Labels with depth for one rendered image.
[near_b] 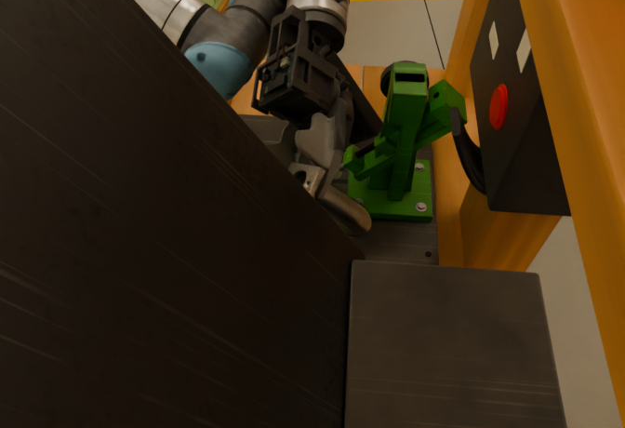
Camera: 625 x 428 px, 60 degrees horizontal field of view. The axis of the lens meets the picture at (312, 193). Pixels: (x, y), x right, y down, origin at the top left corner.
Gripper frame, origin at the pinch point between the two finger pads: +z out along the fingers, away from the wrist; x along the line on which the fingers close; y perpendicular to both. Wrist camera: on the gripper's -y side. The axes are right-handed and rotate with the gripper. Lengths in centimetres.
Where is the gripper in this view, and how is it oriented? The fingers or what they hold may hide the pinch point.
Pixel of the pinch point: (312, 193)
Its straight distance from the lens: 58.2
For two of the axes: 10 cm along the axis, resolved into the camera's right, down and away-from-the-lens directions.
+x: 6.8, -2.1, -7.1
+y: -7.3, -3.1, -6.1
